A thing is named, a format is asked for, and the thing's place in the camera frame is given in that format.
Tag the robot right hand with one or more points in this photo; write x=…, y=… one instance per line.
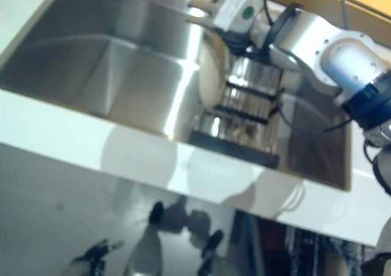
x=238, y=7

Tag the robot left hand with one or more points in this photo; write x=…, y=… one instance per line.
x=91, y=257

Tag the white glossy cabinet front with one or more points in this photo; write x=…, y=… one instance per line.
x=46, y=212

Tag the black roll-up drying rack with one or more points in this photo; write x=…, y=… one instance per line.
x=238, y=129

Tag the stainless steel sink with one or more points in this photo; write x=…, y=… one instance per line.
x=107, y=59

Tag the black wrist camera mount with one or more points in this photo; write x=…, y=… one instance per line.
x=239, y=42

